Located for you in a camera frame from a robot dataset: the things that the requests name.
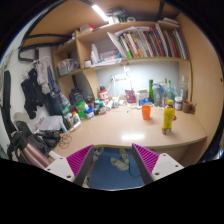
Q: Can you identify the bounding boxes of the pink packet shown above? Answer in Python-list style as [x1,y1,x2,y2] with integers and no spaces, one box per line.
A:
[124,89,137,104]

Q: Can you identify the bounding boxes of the red and white canister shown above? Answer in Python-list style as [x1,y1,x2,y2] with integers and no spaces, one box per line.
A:
[98,85,109,104]

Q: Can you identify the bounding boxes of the wooden shelf unit with books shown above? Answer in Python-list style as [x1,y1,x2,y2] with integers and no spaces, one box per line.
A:
[51,14,194,101]

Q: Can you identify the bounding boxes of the yellow-capped clear bottle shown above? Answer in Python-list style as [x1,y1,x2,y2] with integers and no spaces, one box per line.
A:
[162,78,169,106]

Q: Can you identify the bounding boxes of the dark backpack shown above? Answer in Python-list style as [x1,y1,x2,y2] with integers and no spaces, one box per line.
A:
[6,121,61,164]

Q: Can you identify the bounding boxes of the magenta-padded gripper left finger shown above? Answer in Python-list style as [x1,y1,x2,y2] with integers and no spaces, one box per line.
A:
[44,144,96,187]

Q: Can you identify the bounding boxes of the ceiling light tube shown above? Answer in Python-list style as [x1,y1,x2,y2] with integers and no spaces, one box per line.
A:
[91,4,110,23]

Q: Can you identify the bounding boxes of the white wall socket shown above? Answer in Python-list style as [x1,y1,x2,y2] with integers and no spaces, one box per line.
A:
[111,73,128,82]

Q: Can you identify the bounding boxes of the hanging dark clothes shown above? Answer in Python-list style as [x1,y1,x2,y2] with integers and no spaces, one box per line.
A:
[20,56,64,119]

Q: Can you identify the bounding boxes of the yellow-labelled tea bottle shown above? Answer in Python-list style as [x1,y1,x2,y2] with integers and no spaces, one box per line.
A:
[162,99,176,136]

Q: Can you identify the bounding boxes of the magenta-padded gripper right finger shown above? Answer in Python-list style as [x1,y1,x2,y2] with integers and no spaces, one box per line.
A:
[131,143,185,186]

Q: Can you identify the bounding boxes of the brown ceramic mug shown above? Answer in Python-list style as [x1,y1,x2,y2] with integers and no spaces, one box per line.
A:
[182,100,197,115]

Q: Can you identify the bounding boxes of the dark green bottle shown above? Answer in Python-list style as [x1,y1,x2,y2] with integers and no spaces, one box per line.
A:
[148,79,155,103]

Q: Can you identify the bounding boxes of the green box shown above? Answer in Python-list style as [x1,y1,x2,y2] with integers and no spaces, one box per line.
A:
[74,100,87,120]

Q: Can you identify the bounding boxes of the orange plastic cup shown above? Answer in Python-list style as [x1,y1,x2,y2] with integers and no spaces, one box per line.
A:
[141,104,152,121]

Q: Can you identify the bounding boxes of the tall clear glass bottle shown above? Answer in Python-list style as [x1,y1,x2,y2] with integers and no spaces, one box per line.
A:
[179,75,189,101]

